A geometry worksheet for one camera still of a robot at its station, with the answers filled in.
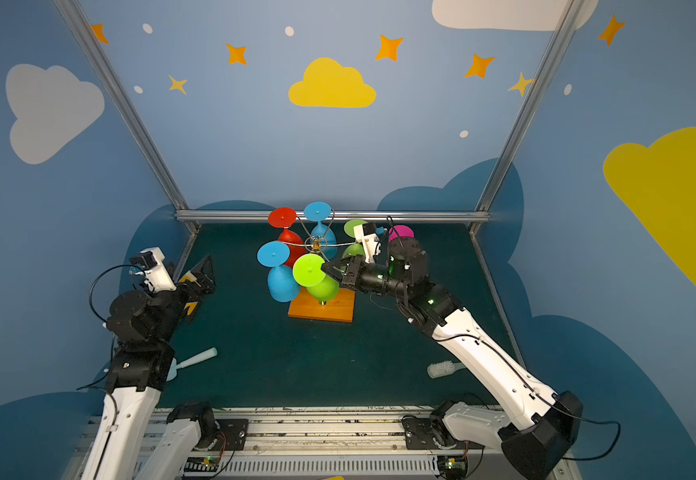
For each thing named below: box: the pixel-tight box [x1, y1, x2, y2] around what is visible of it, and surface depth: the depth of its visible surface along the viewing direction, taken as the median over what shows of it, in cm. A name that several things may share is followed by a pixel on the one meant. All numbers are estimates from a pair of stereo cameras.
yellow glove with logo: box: [178, 280, 202, 321], surface depth 62 cm
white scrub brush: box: [427, 360, 466, 379], surface depth 87 cm
